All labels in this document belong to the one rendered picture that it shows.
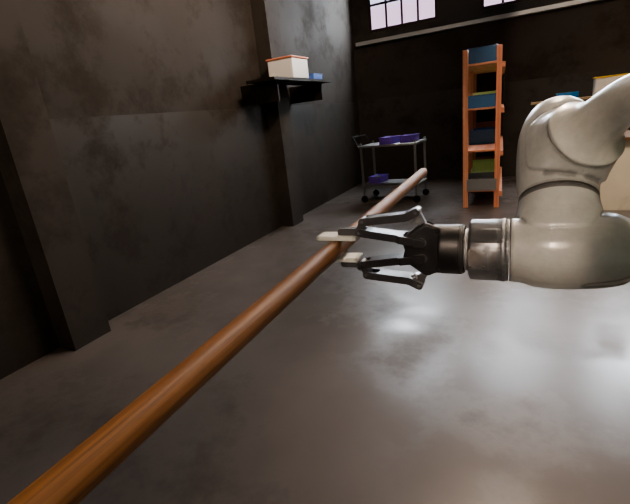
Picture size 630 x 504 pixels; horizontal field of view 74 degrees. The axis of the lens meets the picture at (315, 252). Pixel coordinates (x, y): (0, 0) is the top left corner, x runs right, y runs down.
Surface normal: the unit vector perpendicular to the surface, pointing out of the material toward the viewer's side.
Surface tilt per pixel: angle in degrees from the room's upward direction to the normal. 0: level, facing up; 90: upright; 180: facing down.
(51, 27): 90
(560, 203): 44
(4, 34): 90
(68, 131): 90
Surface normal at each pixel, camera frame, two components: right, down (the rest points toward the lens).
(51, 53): 0.90, 0.04
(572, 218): -0.35, -0.49
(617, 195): -0.43, 0.32
